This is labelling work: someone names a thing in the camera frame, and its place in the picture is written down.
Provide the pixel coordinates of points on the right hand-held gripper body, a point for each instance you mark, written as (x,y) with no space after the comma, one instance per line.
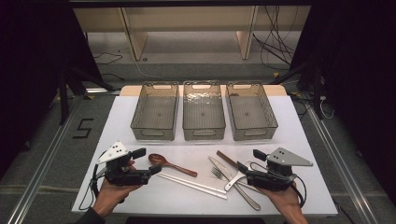
(267,180)

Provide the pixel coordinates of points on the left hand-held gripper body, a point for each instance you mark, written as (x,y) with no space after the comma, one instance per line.
(124,177)

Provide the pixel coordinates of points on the red-brown wooden spoon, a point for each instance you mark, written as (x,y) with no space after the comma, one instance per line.
(157,159)

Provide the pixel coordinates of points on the white ceramic spoon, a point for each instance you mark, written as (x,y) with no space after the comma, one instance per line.
(234,181)

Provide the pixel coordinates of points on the white chopsticks pair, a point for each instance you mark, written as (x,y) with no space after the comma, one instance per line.
(226,157)

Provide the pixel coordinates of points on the brown chopstick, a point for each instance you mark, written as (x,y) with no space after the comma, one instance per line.
(224,158)

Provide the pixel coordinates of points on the smoky transparent plastic bin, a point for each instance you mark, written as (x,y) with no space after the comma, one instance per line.
(203,113)
(250,113)
(155,113)

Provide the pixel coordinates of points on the person's left hand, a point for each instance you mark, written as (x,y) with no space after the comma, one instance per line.
(110,194)

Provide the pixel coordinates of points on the person's right hand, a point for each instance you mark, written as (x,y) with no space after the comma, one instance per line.
(286,200)

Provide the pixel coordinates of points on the steel fork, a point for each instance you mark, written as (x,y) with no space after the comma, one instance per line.
(217,173)

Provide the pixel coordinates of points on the white table mat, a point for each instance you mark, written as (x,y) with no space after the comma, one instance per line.
(174,199)

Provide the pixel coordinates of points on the black metal stand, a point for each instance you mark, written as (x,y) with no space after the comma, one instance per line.
(317,93)
(64,93)

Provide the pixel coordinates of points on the black curtain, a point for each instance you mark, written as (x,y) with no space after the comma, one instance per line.
(358,77)
(31,62)

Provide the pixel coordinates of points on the beige wooden desk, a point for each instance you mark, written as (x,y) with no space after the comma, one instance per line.
(186,18)

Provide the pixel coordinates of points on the aluminium floor rail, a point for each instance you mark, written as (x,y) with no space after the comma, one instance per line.
(343,174)
(47,161)

